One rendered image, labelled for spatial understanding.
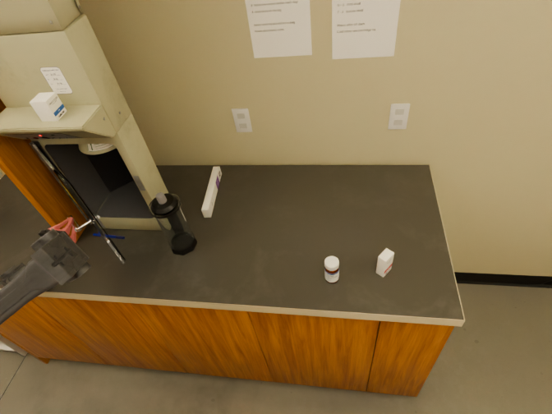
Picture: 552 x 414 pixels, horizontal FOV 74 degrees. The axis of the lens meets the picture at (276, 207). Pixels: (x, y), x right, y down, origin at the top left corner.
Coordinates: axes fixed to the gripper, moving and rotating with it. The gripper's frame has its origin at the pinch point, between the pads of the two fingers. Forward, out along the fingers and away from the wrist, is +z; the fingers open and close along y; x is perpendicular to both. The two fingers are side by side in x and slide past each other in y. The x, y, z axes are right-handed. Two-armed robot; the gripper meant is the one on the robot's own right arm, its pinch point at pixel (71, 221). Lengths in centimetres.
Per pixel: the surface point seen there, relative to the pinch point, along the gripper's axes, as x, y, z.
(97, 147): -6.2, 14.3, 20.1
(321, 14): -78, 36, 61
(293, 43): -68, 27, 61
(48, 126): -7.6, 31.4, 6.7
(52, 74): -8.1, 40.8, 17.5
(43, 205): 19.2, -3.5, 9.9
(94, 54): -18, 43, 24
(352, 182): -90, -26, 47
